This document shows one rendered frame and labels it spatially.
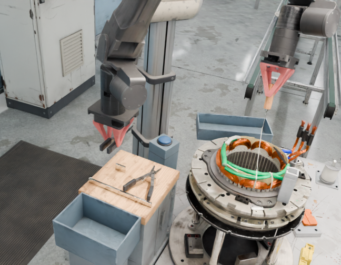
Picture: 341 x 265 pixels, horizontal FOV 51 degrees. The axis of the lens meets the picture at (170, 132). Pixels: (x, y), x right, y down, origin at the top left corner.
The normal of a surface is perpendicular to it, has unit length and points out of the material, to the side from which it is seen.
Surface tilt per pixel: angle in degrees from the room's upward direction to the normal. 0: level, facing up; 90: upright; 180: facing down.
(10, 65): 90
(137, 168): 0
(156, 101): 90
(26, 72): 91
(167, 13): 115
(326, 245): 0
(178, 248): 0
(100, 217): 90
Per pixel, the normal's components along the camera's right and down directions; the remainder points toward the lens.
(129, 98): 0.54, 0.52
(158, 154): -0.64, 0.37
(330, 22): 0.65, 0.32
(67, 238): -0.42, 0.47
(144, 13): 0.37, 0.84
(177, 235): 0.09, -0.83
